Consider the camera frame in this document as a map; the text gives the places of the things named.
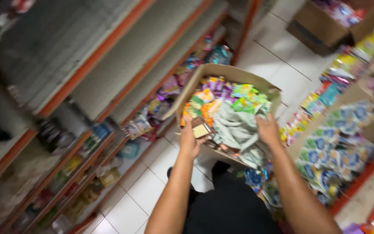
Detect pile of colourful snack packets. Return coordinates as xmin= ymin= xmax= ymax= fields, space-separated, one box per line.
xmin=181 ymin=76 xmax=272 ymax=128

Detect person's left hand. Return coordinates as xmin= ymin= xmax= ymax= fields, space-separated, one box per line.
xmin=180 ymin=115 xmax=211 ymax=161

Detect cardboard carton with packets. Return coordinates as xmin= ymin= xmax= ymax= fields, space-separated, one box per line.
xmin=286 ymin=0 xmax=374 ymax=56

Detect brown cardboard box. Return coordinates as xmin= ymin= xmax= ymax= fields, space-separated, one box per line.
xmin=162 ymin=63 xmax=282 ymax=169

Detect person's black trousers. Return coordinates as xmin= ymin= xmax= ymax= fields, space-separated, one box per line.
xmin=166 ymin=161 xmax=285 ymax=234

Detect heap of blue snack packets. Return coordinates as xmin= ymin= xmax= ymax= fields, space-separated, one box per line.
xmin=244 ymin=162 xmax=285 ymax=216

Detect orange shelf rack with goods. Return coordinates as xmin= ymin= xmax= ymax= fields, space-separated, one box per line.
xmin=0 ymin=0 xmax=263 ymax=234

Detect person's right hand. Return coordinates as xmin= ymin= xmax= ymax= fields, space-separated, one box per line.
xmin=255 ymin=113 xmax=282 ymax=149

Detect small brown cream packet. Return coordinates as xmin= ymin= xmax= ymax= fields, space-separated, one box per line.
xmin=191 ymin=117 xmax=213 ymax=140

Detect pale green cloth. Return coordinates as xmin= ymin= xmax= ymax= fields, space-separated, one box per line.
xmin=212 ymin=101 xmax=272 ymax=169

